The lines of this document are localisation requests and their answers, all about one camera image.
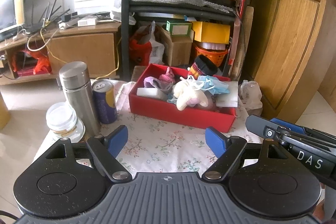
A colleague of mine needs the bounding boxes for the blue face mask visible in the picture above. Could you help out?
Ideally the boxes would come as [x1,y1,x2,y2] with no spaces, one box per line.
[167,76,228,105]

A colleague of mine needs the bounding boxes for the white plush bunny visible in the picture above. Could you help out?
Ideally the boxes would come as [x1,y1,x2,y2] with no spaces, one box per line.
[173,76,208,111]

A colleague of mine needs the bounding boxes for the white foam block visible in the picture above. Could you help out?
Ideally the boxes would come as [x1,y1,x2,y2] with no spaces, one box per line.
[136,88,167,101]

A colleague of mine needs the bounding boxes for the purple fuzzy cloth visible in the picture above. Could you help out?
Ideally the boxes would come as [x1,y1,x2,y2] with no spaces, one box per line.
[143,76,173,94]

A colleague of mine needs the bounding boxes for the black striped knit sock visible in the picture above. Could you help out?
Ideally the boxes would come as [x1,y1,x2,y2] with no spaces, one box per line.
[188,55,218,79]

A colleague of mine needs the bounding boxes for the pink knit sock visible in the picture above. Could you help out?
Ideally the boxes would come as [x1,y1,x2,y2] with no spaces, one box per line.
[159,67,175,89]

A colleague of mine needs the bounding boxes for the person's right hand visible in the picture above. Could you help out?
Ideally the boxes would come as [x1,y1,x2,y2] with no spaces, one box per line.
[313,201,325,222]

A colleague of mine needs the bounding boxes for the red cardboard box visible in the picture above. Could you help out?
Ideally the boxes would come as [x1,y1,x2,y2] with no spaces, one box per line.
[129,64,236,133]

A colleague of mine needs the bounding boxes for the white plastic bag floor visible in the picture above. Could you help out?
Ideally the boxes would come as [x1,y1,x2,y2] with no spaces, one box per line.
[239,80,263,111]

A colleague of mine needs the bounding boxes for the glass jar white lid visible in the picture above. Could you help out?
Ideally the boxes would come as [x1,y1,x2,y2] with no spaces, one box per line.
[46,102,85,143]

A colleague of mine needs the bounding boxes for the blue yellow drink can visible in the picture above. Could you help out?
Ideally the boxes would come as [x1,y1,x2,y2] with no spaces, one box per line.
[92,79,117,124]

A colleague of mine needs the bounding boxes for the wooden display cabinet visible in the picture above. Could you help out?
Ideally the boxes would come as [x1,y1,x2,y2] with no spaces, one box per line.
[241,0,335,122]

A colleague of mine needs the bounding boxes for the stainless steel thermos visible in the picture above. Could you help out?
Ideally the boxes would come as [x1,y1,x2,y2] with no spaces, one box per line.
[59,61,101,137]

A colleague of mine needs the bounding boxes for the orange plastic basket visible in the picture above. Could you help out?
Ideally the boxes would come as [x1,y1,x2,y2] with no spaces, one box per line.
[191,43,228,67]

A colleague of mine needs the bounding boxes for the red white plastic bag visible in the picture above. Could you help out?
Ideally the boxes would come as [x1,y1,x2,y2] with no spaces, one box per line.
[129,21,165,66]

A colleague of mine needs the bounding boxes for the yellow cardboard box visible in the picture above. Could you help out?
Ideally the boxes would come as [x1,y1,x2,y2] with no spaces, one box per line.
[192,21,230,44]

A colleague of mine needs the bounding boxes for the brown cardboard box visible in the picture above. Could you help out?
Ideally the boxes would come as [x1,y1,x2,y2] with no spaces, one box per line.
[155,26,193,67]

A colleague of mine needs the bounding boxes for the wooden TV cabinet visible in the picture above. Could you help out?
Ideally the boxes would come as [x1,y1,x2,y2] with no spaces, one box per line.
[1,22,121,85]

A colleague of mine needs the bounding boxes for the white power adapter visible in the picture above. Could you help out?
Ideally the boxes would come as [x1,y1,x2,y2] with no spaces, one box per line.
[77,16,97,27]

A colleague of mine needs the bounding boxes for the green white box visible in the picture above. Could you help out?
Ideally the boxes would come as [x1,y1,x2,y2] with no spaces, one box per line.
[166,20,192,36]

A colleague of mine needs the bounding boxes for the black wifi router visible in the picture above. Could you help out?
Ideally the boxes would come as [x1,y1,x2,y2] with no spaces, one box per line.
[23,0,71,35]

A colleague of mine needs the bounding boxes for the black metal shelf rack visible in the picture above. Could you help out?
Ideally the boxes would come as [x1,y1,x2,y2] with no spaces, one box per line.
[120,0,257,80]

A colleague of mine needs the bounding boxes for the television screen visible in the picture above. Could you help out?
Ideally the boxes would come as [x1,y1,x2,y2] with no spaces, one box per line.
[0,0,29,40]

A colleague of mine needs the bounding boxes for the yellow cable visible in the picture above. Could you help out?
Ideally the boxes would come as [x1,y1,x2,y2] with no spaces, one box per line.
[39,0,122,80]

